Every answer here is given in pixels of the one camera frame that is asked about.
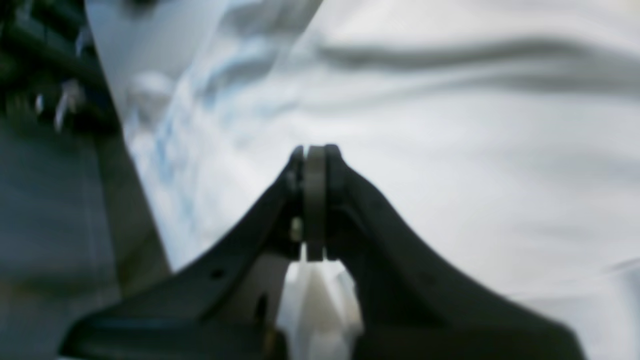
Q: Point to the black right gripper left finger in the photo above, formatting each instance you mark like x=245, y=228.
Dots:
x=224, y=305

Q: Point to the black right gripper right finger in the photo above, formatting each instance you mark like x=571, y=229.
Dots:
x=414, y=305

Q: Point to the white t-shirt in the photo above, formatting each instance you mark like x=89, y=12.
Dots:
x=505, y=132

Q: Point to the black bin with tools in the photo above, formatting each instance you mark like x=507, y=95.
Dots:
x=50, y=72

